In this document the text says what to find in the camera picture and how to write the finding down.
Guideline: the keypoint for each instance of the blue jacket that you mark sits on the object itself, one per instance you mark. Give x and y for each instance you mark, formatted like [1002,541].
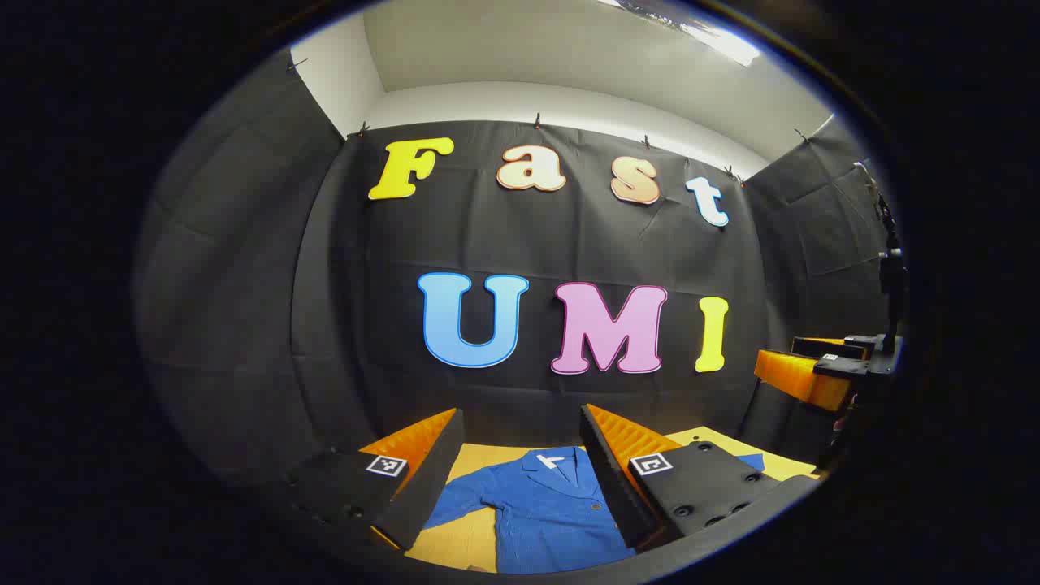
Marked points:
[536,512]

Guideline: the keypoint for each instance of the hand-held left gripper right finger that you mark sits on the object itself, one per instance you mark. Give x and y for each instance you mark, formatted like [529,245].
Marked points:
[605,471]

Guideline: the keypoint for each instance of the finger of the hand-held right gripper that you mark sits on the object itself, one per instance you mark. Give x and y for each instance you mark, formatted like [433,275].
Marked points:
[800,378]
[837,347]

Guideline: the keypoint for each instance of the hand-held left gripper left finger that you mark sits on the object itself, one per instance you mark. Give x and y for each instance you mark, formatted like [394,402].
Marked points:
[426,479]

